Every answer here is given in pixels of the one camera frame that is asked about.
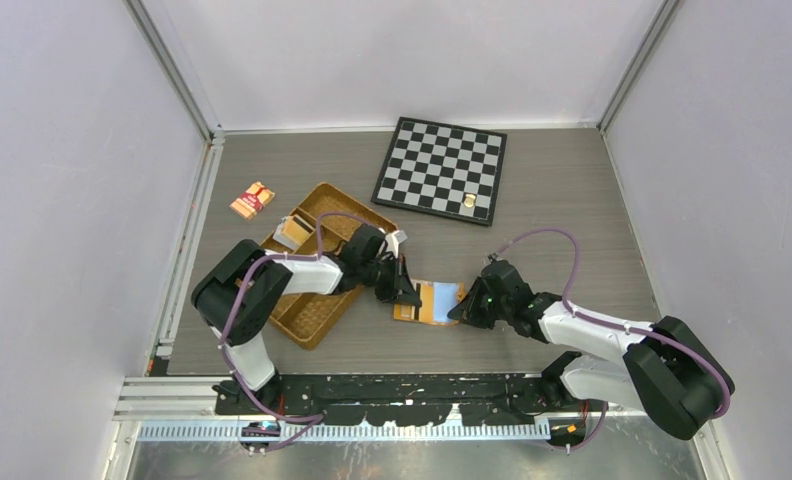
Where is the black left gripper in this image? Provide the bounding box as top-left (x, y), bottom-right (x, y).
top-left (358, 252), bottom-right (420, 306)

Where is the orange leather card holder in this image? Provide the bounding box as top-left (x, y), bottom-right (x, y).
top-left (393, 280), bottom-right (467, 326)

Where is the white credit card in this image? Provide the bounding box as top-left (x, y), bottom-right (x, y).
top-left (272, 214), bottom-right (314, 250)

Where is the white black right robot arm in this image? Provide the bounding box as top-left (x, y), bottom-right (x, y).
top-left (447, 260), bottom-right (735, 440)

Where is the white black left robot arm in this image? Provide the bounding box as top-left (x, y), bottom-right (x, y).
top-left (191, 223), bottom-right (422, 414)

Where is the red playing card box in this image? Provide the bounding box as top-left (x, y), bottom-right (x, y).
top-left (230, 182), bottom-right (275, 220)

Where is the woven rattan divided tray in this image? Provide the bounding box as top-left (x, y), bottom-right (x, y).
top-left (262, 182), bottom-right (398, 350)

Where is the black white chessboard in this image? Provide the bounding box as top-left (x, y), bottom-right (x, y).
top-left (371, 116), bottom-right (508, 227)

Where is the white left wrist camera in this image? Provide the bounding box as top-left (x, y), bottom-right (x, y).
top-left (382, 230), bottom-right (408, 258)

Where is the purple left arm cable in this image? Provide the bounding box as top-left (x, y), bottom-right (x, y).
top-left (218, 211), bottom-right (391, 453)

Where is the aluminium slotted rail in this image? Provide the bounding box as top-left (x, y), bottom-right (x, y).
top-left (137, 418), bottom-right (551, 443)

